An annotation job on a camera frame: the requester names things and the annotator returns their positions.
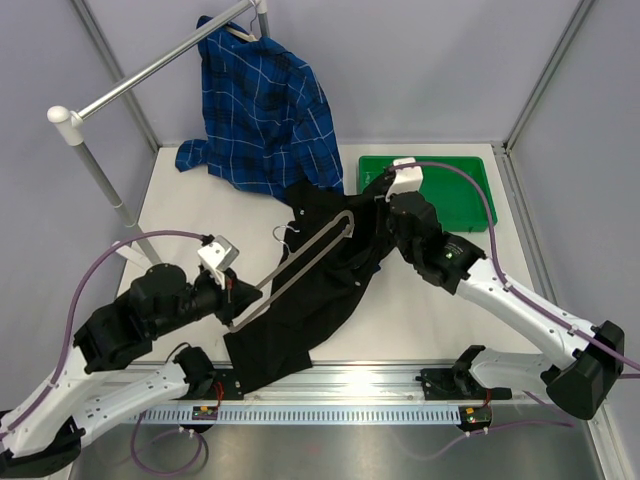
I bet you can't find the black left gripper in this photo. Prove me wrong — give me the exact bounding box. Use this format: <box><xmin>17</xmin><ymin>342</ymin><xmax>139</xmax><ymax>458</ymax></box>
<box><xmin>150</xmin><ymin>268</ymin><xmax>263</xmax><ymax>339</ymax></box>

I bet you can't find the black button shirt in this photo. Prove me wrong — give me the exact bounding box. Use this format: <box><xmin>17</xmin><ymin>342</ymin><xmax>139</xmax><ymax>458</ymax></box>
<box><xmin>224</xmin><ymin>175</ymin><xmax>394</xmax><ymax>391</ymax></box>

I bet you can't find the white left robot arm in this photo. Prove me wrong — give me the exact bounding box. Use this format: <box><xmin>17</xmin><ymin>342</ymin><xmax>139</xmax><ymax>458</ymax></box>
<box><xmin>1</xmin><ymin>264</ymin><xmax>262</xmax><ymax>479</ymax></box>

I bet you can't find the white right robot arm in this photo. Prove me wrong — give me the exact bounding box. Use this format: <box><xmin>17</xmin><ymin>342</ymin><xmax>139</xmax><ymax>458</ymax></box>
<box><xmin>386</xmin><ymin>192</ymin><xmax>625</xmax><ymax>420</ymax></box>

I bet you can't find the blue plaid shirt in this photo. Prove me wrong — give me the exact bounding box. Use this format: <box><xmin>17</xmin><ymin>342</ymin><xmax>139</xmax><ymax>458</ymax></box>
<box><xmin>175</xmin><ymin>26</ymin><xmax>344</xmax><ymax>202</ymax></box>

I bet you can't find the wooden hanger of blue shirt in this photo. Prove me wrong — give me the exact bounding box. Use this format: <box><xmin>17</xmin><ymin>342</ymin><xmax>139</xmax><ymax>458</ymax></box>
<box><xmin>224</xmin><ymin>11</ymin><xmax>259</xmax><ymax>42</ymax></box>

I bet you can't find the green plastic tray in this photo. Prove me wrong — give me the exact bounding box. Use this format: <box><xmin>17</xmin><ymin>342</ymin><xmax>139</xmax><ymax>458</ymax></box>
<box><xmin>357</xmin><ymin>155</ymin><xmax>498</xmax><ymax>233</ymax></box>

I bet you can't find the silver clothes rack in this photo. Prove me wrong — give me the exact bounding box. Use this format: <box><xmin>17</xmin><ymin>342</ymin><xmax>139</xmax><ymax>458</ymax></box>
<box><xmin>47</xmin><ymin>1</ymin><xmax>270</xmax><ymax>236</ymax></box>

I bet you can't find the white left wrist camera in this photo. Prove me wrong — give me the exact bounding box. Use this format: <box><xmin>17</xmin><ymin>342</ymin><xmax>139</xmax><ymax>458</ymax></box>
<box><xmin>197</xmin><ymin>235</ymin><xmax>239</xmax><ymax>290</ymax></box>

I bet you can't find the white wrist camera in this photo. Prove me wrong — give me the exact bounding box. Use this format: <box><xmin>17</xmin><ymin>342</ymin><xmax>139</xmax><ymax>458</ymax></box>
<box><xmin>197</xmin><ymin>235</ymin><xmax>239</xmax><ymax>290</ymax></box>
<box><xmin>385</xmin><ymin>157</ymin><xmax>423</xmax><ymax>203</ymax></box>

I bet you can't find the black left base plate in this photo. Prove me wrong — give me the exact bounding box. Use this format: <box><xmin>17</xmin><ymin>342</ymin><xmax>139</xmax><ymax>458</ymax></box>
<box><xmin>180</xmin><ymin>366</ymin><xmax>244</xmax><ymax>401</ymax></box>

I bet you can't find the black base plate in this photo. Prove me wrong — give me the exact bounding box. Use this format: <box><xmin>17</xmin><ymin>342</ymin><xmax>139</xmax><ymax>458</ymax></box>
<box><xmin>180</xmin><ymin>366</ymin><xmax>244</xmax><ymax>401</ymax></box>
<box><xmin>414</xmin><ymin>367</ymin><xmax>513</xmax><ymax>400</ymax></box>

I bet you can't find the aluminium mounting rail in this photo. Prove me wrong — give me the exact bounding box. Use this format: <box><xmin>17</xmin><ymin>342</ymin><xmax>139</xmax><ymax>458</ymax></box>
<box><xmin>99</xmin><ymin>360</ymin><xmax>609</xmax><ymax>405</ymax></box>

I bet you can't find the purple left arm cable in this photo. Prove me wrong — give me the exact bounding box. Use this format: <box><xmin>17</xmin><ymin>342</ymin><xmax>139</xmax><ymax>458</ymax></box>
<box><xmin>0</xmin><ymin>229</ymin><xmax>214</xmax><ymax>476</ymax></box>

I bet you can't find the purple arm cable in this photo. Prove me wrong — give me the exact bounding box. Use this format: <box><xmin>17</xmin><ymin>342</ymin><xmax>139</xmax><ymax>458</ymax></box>
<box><xmin>389</xmin><ymin>160</ymin><xmax>640</xmax><ymax>461</ymax></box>
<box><xmin>0</xmin><ymin>229</ymin><xmax>214</xmax><ymax>476</ymax></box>

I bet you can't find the white slotted cable duct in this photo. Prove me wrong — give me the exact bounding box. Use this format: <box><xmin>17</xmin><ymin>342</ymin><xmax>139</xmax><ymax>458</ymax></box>
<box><xmin>143</xmin><ymin>404</ymin><xmax>462</xmax><ymax>426</ymax></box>

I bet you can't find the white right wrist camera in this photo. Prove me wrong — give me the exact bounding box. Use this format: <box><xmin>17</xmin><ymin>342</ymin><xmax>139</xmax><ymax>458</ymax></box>
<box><xmin>385</xmin><ymin>157</ymin><xmax>423</xmax><ymax>203</ymax></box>

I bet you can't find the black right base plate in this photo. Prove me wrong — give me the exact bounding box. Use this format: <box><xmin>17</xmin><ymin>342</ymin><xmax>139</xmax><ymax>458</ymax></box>
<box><xmin>414</xmin><ymin>367</ymin><xmax>513</xmax><ymax>400</ymax></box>

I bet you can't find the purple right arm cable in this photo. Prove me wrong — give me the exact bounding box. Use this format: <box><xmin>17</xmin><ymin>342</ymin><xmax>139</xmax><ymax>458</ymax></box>
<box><xmin>389</xmin><ymin>160</ymin><xmax>640</xmax><ymax>461</ymax></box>

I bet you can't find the aluminium frame post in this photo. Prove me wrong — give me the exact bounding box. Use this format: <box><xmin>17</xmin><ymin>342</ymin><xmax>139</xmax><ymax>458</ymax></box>
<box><xmin>502</xmin><ymin>0</ymin><xmax>598</xmax><ymax>154</ymax></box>

